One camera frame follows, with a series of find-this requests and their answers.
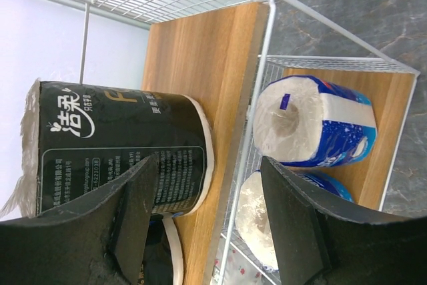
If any blue paper towel roll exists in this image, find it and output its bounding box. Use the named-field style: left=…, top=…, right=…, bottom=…
left=252, top=75, right=377, bottom=168

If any white wire three-tier shelf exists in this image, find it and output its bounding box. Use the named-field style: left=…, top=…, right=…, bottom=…
left=50, top=0, right=419, bottom=284

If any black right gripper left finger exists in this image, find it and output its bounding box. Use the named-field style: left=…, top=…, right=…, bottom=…
left=1, top=155, right=158, bottom=284

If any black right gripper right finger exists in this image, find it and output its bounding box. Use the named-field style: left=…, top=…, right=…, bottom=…
left=261, top=157, right=426, bottom=284

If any white floral towel roll back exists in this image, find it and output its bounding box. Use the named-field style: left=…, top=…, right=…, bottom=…
left=210, top=248, right=262, bottom=285

